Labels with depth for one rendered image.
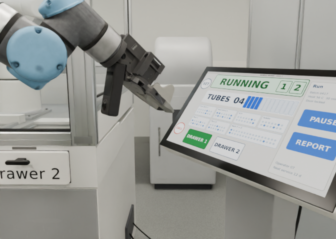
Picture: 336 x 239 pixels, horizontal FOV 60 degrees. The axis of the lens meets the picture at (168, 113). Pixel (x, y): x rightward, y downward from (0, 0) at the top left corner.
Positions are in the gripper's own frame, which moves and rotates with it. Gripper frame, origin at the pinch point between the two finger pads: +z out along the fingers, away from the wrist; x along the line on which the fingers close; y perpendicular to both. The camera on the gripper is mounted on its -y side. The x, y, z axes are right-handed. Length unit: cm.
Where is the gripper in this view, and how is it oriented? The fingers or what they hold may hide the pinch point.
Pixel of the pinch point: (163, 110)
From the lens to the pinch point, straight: 73.1
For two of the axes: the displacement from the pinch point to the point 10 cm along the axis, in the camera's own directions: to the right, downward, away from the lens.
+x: -6.0, -1.5, 7.9
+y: 5.1, -8.3, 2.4
